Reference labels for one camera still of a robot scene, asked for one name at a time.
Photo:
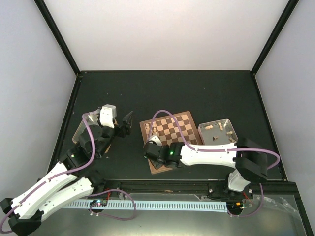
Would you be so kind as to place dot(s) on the black frame post left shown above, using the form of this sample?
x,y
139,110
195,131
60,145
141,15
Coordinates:
x,y
42,7

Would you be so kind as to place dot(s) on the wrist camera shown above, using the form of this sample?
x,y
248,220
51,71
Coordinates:
x,y
155,140
107,114

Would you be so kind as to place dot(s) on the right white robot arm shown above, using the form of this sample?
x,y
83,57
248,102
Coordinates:
x,y
249,164

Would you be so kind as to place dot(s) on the white slotted cable duct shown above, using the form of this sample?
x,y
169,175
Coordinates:
x,y
152,205

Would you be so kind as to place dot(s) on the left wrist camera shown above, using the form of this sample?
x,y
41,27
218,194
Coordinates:
x,y
107,114

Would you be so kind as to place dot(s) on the wooden chess board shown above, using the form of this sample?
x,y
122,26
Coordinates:
x,y
168,131

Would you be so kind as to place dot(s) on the right controller board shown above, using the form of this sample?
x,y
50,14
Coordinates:
x,y
238,205

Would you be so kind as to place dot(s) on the gold metal tray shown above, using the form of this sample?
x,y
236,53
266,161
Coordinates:
x,y
90,129

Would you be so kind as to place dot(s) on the controller board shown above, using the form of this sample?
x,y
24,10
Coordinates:
x,y
98,203
238,205

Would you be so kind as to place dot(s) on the left controller board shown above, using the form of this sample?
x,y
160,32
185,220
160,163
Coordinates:
x,y
98,203

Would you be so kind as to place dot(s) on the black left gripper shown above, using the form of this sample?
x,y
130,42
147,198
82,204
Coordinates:
x,y
123,132

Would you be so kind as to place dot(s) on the black frame post right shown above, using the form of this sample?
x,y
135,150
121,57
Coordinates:
x,y
284,17

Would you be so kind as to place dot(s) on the black frame post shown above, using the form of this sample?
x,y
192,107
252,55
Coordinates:
x,y
42,7
284,17

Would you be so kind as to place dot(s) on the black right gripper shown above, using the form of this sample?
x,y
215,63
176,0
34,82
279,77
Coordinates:
x,y
156,164

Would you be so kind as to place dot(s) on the black front rail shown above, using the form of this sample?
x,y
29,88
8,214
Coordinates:
x,y
213,188

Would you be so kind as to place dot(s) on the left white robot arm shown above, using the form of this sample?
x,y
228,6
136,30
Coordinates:
x,y
72,177

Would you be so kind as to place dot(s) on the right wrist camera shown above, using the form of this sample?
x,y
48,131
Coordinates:
x,y
155,140

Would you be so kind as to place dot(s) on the pink metal tray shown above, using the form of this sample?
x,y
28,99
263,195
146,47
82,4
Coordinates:
x,y
215,136

